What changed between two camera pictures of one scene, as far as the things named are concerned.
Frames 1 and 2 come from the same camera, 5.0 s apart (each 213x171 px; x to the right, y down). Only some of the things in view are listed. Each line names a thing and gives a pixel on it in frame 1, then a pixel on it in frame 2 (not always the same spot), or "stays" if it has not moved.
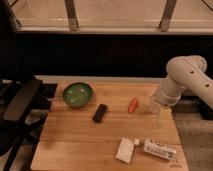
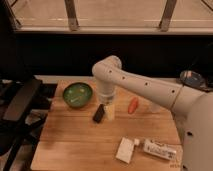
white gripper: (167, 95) → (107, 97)
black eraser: (100, 113) stays
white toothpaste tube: (159, 149) stays
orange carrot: (133, 105) stays
